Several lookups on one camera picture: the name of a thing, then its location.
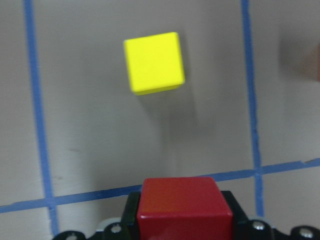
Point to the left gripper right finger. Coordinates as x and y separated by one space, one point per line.
245 228

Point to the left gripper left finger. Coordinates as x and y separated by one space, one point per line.
125 227

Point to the red wooden block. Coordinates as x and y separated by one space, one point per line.
183 208

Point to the yellow wooden block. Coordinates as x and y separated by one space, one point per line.
154 63

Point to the orange wooden block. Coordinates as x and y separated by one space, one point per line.
315 63

